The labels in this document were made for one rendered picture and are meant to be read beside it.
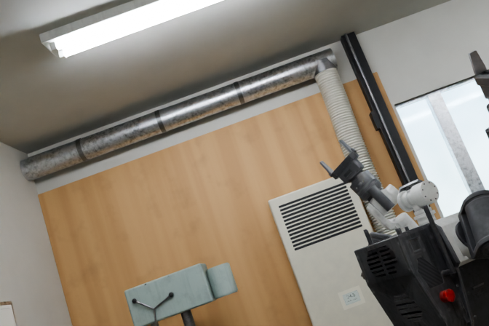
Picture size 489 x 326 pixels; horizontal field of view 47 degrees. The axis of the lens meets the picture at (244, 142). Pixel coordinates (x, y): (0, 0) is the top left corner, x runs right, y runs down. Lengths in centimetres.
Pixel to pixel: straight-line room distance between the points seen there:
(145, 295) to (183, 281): 22
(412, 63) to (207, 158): 152
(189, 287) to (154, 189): 83
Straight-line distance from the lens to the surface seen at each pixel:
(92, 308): 388
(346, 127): 362
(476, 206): 153
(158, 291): 328
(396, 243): 152
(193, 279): 324
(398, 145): 375
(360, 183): 199
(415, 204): 171
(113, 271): 383
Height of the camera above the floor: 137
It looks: 13 degrees up
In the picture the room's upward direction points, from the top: 20 degrees counter-clockwise
